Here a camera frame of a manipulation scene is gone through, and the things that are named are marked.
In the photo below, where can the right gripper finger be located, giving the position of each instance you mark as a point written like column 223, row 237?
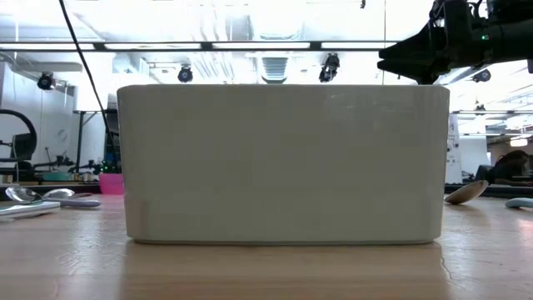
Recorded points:
column 420, row 43
column 424, row 71

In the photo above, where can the grey plastic bin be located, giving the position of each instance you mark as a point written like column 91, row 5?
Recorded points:
column 283, row 166

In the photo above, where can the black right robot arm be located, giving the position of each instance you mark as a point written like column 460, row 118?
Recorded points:
column 508, row 37

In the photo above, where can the background black robot arm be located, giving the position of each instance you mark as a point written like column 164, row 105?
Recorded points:
column 62, row 160

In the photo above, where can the black ceiling spotlight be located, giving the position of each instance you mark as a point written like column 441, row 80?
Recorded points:
column 185, row 74
column 329, row 68
column 481, row 75
column 46, row 81

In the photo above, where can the white banner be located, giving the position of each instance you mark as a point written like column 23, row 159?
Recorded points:
column 454, row 146

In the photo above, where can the person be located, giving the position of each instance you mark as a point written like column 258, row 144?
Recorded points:
column 510, row 166

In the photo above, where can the grey ceiling vent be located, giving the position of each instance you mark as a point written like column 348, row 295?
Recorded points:
column 274, row 66

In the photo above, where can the black ceiling beam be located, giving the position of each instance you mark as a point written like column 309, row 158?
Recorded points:
column 204, row 46

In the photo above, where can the pink plastic bowl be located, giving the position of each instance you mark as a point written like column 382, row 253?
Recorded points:
column 111, row 184

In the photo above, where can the black stand pole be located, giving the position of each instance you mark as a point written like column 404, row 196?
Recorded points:
column 79, row 141

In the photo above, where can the teal box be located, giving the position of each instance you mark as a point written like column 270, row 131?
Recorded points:
column 56, row 176

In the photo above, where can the all silver metal spoon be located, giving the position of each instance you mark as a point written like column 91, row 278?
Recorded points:
column 58, row 193

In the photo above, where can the black computer monitor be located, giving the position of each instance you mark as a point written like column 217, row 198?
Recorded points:
column 25, row 148

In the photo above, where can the black aluminium table frame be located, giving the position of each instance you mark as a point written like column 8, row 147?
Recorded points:
column 499, row 191

